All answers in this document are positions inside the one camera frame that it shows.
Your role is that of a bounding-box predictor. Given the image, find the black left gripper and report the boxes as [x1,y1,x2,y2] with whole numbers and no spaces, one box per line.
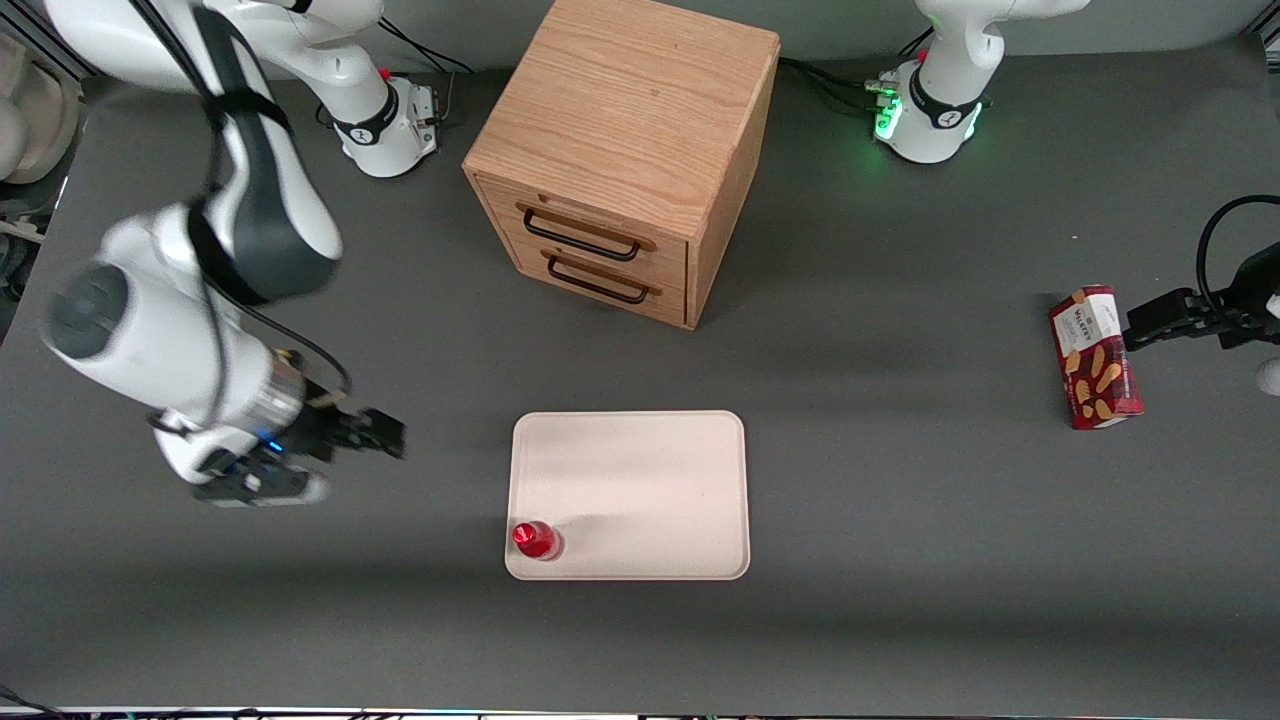
[1124,245,1280,352]

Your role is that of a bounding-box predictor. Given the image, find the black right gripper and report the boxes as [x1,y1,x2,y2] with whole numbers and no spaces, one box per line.
[274,404,407,464]

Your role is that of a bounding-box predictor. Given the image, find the red coke bottle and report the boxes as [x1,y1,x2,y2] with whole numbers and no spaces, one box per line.
[511,519,565,563]

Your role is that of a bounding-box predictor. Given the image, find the beige plastic tray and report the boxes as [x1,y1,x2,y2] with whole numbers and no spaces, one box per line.
[504,410,752,582]

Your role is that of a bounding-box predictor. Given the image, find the red shortbread cookie box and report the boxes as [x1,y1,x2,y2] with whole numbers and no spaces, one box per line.
[1048,284,1145,431]

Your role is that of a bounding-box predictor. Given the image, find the wooden two-drawer cabinet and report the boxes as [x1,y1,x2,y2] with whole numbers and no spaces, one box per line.
[462,0,782,332]

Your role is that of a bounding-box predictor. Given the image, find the beige background object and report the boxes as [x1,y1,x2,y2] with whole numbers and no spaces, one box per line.
[0,30,83,187]

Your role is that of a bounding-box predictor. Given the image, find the black left wrist cable loop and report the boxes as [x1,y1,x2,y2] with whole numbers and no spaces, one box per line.
[1196,194,1280,313]

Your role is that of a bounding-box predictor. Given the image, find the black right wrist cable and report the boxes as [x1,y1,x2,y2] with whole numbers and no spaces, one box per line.
[235,298,354,406]

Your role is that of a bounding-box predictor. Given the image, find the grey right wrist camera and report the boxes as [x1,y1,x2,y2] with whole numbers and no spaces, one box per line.
[193,463,332,509]

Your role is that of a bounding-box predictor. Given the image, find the black metal drawer handle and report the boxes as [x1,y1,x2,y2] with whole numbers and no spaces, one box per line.
[516,202,658,263]
[541,250,663,305]

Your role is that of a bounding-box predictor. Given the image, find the black right arm base cables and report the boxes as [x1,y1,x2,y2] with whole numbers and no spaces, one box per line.
[372,15,481,77]

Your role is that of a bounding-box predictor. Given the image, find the black arm base cables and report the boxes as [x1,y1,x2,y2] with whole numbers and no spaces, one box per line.
[372,15,481,77]
[778,28,937,117]

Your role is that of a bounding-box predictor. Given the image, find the black left arm base cables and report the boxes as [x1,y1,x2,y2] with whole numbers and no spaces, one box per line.
[778,28,937,117]

